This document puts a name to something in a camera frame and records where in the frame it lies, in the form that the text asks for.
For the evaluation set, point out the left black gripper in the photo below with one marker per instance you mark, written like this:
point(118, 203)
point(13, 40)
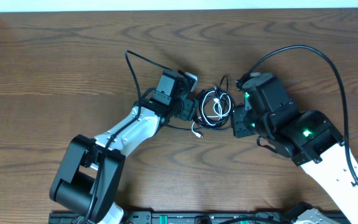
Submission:
point(191, 109)

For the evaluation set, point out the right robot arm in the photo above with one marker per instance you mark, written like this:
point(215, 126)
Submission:
point(308, 138)

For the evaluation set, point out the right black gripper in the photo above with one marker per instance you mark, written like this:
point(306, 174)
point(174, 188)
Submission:
point(238, 116)

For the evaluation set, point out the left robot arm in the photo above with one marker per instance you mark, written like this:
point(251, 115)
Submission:
point(88, 177)

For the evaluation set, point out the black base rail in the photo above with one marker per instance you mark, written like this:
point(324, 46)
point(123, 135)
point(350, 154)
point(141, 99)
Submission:
point(144, 217)

